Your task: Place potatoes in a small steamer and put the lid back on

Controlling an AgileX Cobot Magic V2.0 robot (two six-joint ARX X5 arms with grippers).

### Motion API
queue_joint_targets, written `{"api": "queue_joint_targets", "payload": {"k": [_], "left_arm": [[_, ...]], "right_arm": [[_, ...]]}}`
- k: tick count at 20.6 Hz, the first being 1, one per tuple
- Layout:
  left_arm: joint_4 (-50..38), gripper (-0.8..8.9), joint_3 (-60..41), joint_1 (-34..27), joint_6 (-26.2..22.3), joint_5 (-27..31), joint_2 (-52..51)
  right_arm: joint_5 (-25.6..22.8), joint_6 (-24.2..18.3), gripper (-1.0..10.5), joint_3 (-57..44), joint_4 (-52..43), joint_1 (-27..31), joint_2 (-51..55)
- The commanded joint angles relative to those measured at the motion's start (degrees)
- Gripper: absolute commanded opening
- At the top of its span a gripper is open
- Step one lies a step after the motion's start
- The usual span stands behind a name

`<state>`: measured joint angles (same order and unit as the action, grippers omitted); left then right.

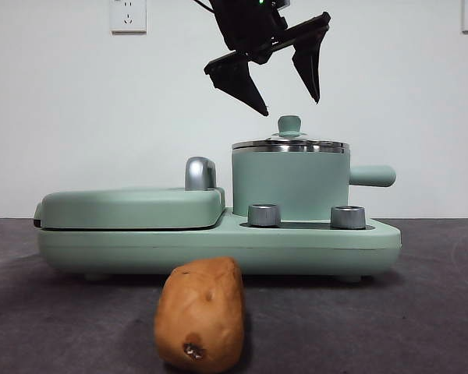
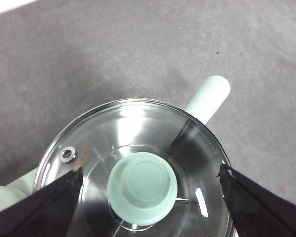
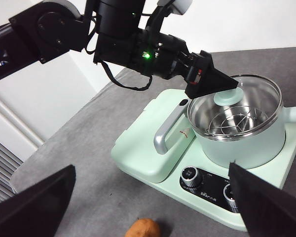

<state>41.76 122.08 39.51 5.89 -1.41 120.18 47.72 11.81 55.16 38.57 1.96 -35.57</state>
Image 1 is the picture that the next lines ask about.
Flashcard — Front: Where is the mint green appliance base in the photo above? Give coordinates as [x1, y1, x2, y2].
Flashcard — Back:
[34, 208, 402, 283]

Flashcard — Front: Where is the glass pot lid green knob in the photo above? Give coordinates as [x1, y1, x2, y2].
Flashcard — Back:
[232, 115, 350, 150]

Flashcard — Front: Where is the brown potato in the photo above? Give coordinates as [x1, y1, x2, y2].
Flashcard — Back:
[154, 256, 246, 373]

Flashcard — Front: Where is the silver control knob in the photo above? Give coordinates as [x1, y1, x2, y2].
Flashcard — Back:
[330, 205, 366, 230]
[247, 203, 282, 228]

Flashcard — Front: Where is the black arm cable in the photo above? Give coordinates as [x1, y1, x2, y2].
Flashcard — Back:
[190, 0, 216, 15]

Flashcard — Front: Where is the mint green steamer pot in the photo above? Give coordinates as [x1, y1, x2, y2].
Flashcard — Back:
[231, 146, 397, 218]

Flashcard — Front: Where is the mint green griddle cover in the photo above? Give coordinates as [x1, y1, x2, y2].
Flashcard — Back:
[34, 186, 226, 231]

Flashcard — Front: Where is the chrome cover handle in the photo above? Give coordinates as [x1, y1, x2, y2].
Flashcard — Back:
[184, 156, 218, 192]

